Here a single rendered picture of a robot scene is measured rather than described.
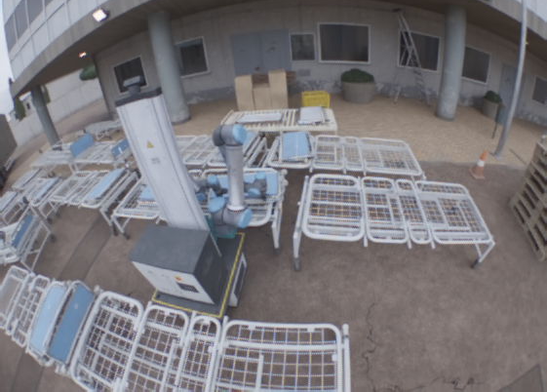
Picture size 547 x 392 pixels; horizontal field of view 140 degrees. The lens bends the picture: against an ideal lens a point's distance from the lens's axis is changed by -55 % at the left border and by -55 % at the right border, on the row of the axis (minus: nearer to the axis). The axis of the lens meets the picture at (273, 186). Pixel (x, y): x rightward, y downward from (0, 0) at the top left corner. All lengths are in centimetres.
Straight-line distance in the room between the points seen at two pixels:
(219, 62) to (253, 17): 195
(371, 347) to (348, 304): 46
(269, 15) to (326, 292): 730
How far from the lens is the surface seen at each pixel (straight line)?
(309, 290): 213
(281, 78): 532
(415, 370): 214
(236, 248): 206
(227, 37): 792
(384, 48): 810
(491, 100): 971
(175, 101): 651
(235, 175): 148
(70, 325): 215
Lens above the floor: 192
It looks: 37 degrees down
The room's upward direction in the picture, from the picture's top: 7 degrees counter-clockwise
